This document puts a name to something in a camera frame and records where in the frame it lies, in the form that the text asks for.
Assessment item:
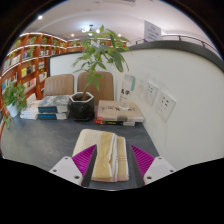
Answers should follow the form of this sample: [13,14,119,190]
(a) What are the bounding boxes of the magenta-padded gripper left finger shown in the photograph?
[48,143,98,188]

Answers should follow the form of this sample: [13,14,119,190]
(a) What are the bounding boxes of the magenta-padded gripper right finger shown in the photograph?
[128,144,176,188]

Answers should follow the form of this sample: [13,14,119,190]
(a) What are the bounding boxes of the beige striped towel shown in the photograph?
[72,128,130,183]

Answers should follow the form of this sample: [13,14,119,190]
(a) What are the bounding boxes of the thin dark-spined book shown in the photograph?
[37,110,70,121]

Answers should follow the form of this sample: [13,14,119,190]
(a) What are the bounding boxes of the red-spined book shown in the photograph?
[93,118,136,127]

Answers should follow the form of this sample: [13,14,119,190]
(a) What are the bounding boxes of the small tree in black pot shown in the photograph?
[68,24,131,122]

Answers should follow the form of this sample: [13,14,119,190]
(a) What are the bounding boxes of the beige book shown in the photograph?
[96,99,145,123]

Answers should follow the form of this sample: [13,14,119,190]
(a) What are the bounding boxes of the thin white book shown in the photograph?
[19,111,40,121]

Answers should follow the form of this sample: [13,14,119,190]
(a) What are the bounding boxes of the thick white book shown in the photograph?
[22,93,42,114]

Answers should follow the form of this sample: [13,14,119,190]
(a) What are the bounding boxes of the leafy plant in white pot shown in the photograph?
[1,81,28,129]

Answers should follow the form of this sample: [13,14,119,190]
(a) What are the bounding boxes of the orange bookshelf unit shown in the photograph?
[0,31,129,138]

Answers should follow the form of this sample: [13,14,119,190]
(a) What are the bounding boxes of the white hanging sign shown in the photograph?
[143,20,162,43]

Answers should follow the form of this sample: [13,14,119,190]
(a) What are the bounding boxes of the ceiling chandelier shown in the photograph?
[81,24,101,34]

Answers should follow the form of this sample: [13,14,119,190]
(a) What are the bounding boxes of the recessed ceiling spotlights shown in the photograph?
[37,14,76,38]

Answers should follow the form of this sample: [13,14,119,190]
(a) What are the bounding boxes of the white wall socket panel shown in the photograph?
[155,90,177,122]
[143,81,159,107]

